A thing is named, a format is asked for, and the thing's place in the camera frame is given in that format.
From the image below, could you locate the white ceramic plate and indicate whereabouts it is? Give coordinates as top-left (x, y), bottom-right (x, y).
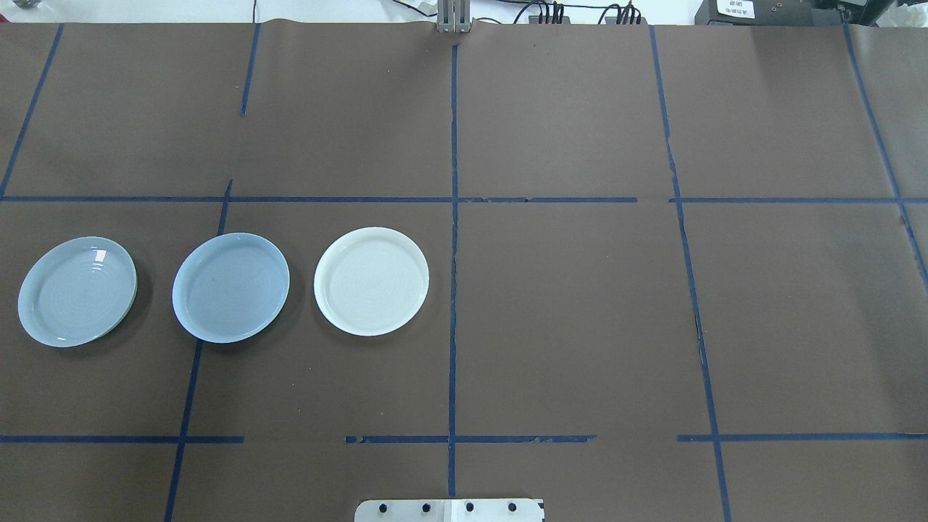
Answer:
top-left (313, 227), bottom-right (430, 337)

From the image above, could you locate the pale blue-green ceramic plate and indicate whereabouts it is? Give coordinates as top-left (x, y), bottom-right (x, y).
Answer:
top-left (17, 236), bottom-right (138, 348)

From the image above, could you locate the black computer box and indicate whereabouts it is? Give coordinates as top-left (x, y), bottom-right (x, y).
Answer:
top-left (695, 0), bottom-right (820, 27)

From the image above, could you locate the aluminium extrusion post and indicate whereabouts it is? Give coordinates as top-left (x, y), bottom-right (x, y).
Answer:
top-left (436, 0), bottom-right (471, 34)

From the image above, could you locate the blue ceramic plate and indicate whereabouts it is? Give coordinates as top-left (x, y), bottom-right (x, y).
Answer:
top-left (172, 233), bottom-right (291, 344)

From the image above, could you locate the white square base plate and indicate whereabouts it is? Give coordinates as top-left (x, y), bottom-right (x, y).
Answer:
top-left (355, 499), bottom-right (544, 522)

